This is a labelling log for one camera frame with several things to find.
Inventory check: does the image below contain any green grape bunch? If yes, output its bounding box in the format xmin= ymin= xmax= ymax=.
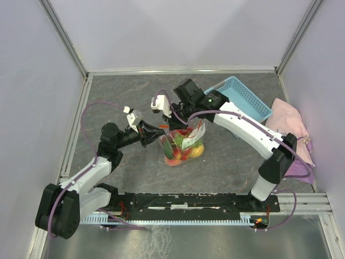
xmin=174 ymin=134 xmax=188 ymax=147

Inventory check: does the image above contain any pink cloth bag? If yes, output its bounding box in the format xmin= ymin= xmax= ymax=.
xmin=265 ymin=98 xmax=316 ymax=184

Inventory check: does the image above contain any light blue plastic basket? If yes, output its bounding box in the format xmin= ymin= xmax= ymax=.
xmin=204 ymin=76 xmax=273 ymax=122

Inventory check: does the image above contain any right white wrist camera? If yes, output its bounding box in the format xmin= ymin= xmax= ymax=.
xmin=150 ymin=94 xmax=172 ymax=118

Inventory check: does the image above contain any clear orange zip top bag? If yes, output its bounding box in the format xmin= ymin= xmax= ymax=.
xmin=158 ymin=120 xmax=206 ymax=165

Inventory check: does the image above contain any yellow mango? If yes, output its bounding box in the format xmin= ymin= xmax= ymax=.
xmin=189 ymin=144 xmax=204 ymax=158

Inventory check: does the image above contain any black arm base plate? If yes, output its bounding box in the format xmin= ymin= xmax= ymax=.
xmin=104 ymin=193 xmax=280 ymax=221

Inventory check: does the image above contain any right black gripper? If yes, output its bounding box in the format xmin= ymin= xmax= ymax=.
xmin=162 ymin=101 xmax=196 ymax=130

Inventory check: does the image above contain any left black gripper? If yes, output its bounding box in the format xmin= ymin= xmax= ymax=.
xmin=115 ymin=120 xmax=165 ymax=149

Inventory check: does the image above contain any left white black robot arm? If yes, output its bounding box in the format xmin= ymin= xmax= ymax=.
xmin=35 ymin=121 xmax=164 ymax=239

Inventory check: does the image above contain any orange pink peach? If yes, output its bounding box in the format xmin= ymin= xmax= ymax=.
xmin=164 ymin=156 xmax=181 ymax=167

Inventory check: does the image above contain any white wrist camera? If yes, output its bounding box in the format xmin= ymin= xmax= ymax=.
xmin=123 ymin=106 xmax=142 ymax=133
xmin=150 ymin=94 xmax=172 ymax=118

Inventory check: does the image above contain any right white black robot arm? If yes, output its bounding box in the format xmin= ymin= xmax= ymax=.
xmin=151 ymin=79 xmax=297 ymax=211

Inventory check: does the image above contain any light blue cable duct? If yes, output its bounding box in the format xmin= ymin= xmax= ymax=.
xmin=80 ymin=212 xmax=264 ymax=225

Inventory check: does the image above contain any red strawberry bunch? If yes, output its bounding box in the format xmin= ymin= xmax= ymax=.
xmin=171 ymin=131 xmax=192 ymax=161

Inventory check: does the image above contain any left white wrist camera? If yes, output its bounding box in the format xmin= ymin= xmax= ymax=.
xmin=123 ymin=106 xmax=142 ymax=133

